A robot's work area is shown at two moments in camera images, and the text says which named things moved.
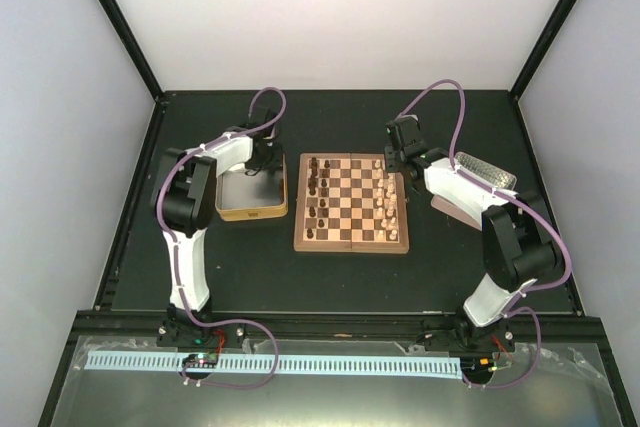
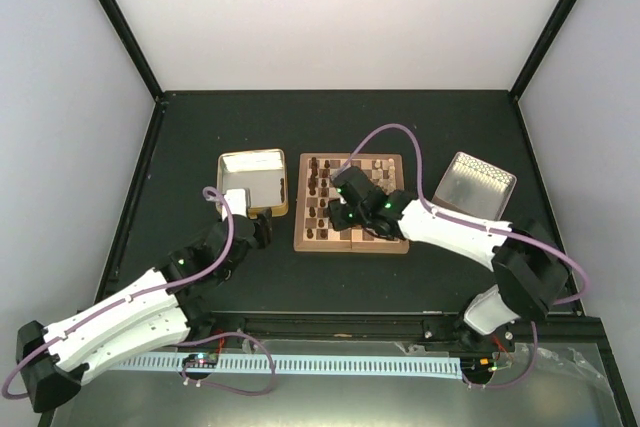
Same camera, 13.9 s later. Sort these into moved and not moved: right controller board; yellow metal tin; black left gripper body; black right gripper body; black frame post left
Moved: black right gripper body; black left gripper body
Not moved: yellow metal tin; right controller board; black frame post left
